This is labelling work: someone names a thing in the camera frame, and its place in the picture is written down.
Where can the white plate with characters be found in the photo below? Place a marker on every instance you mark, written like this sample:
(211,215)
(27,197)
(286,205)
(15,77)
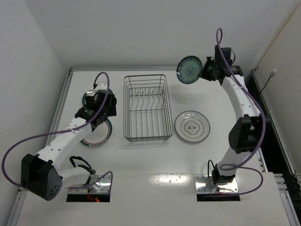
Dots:
(192,126)

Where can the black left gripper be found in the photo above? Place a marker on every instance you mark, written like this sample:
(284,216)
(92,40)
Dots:
(99,120)

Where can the near green red rimmed plate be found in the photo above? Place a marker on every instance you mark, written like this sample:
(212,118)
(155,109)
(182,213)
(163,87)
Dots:
(99,136)

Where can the grey wire dish rack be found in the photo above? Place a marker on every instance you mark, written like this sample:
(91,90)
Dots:
(147,115)

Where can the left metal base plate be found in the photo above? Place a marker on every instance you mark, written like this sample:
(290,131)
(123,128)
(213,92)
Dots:
(101,187)

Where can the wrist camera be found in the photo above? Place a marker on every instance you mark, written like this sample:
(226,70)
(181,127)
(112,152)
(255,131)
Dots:
(99,87)
(227,55)

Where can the green red rimmed plate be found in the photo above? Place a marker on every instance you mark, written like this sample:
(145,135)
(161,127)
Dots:
(99,136)
(84,99)

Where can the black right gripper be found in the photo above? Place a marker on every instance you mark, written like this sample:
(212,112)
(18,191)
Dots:
(205,69)

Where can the metal base plate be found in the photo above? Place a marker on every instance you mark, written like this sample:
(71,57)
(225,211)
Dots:
(101,187)
(205,186)

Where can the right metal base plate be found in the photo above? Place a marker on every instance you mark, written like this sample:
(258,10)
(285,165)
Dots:
(205,186)

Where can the far green red rimmed plate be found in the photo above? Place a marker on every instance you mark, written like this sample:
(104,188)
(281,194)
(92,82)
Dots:
(84,99)

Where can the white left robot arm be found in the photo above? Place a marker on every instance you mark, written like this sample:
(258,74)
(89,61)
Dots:
(41,174)

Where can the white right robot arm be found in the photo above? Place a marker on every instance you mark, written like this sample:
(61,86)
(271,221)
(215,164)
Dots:
(252,124)

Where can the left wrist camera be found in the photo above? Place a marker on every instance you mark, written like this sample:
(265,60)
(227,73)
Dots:
(99,87)

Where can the blue patterned green plate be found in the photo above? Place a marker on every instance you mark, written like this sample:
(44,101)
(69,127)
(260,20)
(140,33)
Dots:
(189,69)

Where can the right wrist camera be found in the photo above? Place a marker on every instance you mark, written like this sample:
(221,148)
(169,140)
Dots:
(227,55)

